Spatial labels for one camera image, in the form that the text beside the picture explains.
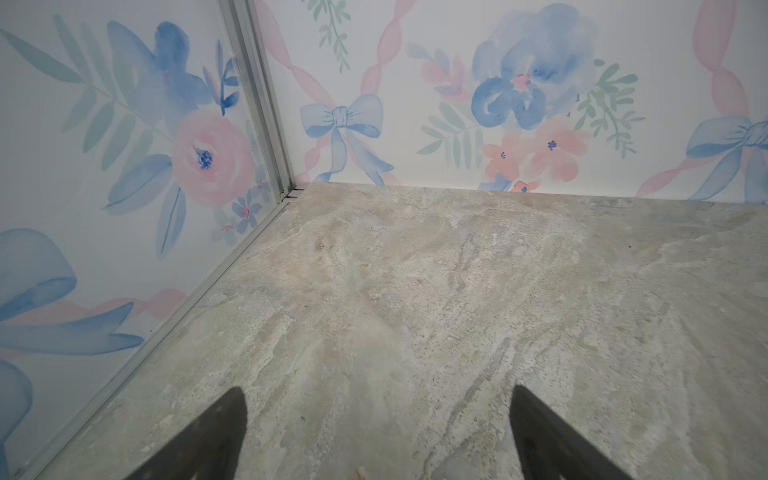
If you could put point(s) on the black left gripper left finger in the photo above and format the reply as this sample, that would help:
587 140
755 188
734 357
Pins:
208 448

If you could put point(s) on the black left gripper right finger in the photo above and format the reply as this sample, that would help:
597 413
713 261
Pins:
550 448

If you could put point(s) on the aluminium corner post left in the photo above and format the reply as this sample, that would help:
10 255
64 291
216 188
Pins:
250 52

